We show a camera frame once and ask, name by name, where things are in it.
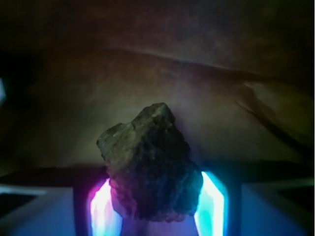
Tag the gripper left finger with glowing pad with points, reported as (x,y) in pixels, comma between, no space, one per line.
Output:
(58,202)

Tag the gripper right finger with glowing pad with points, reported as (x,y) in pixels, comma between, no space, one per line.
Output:
(261,198)

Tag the brown paper bag bin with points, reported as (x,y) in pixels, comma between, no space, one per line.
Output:
(238,75)

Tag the dark brown rough rock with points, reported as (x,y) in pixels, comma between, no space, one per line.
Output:
(152,175)

